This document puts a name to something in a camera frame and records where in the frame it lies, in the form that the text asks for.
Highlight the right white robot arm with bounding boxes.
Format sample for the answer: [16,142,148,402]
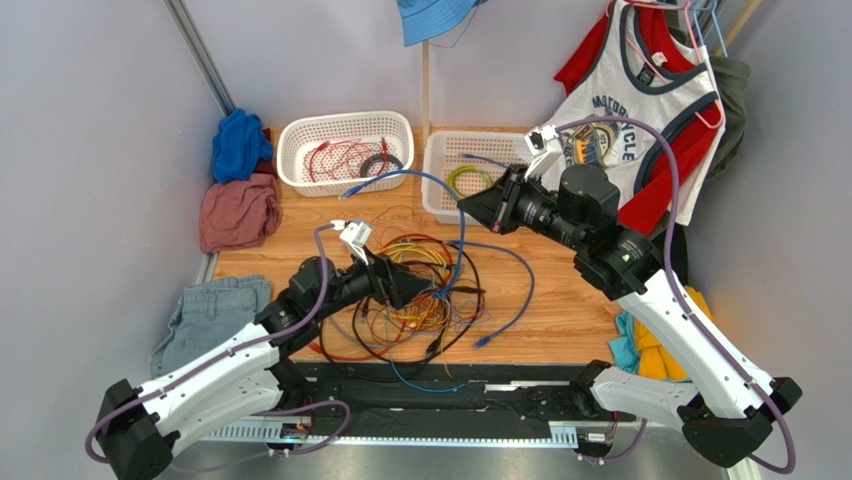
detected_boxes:
[457,125,802,473]

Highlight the pink cloth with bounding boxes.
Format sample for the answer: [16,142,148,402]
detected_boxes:
[198,173,282,254]

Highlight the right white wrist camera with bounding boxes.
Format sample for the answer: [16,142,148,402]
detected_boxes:
[524,125,563,181]

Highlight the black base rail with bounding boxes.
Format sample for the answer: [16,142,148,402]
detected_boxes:
[142,361,743,461]

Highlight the blue bucket hat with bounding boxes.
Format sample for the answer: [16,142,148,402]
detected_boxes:
[396,0,485,47]

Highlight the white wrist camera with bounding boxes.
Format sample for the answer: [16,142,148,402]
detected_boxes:
[524,125,563,181]
[331,218,373,264]

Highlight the yellow coiled cable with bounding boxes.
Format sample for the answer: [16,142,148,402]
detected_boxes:
[445,164,495,201]

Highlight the black coiled cable left basket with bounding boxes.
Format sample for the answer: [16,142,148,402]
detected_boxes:
[359,152,405,180]

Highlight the blue cloth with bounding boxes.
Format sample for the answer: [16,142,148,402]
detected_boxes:
[212,108,273,183]

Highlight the right white plastic basket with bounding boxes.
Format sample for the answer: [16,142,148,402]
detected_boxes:
[421,130,531,224]

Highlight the thick black cable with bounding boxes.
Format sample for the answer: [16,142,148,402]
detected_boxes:
[319,236,487,382]

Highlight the light blue jeans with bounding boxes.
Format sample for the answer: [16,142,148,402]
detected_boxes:
[150,275,272,378]

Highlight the dark green garment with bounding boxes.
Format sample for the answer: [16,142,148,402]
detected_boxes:
[665,26,752,182]

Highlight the red shirt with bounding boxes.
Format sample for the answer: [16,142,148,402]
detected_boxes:
[553,6,727,241]

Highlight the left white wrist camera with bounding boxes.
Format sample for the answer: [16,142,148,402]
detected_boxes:
[331,218,373,264]

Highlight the black cloth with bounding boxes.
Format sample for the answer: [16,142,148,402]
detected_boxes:
[670,224,690,286]

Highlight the teal cloth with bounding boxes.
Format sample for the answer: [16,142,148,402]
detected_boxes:
[608,311,641,374]

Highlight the yellow cable bundle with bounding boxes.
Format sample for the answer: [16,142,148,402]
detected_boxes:
[359,240,467,381]

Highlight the left white plastic basket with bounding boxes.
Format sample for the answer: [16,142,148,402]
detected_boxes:
[276,110,414,197]

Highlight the aluminium frame post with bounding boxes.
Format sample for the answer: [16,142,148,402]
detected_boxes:
[163,0,236,116]

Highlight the thin red wire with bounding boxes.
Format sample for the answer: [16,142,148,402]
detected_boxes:
[307,136,391,182]

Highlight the white plastic basket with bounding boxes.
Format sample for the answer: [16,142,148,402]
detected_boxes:
[421,130,531,224]
[276,110,414,197]

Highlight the yellow cloth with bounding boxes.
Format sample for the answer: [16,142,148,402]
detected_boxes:
[630,318,690,382]

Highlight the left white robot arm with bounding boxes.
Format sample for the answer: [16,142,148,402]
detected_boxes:
[84,220,434,479]

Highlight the thin blue wire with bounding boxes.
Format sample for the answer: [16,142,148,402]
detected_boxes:
[389,346,467,395]

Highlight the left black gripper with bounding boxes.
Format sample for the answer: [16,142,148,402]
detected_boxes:
[312,244,431,322]

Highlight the blue ethernet cable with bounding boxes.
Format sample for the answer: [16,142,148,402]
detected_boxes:
[444,239,537,351]
[339,152,510,297]

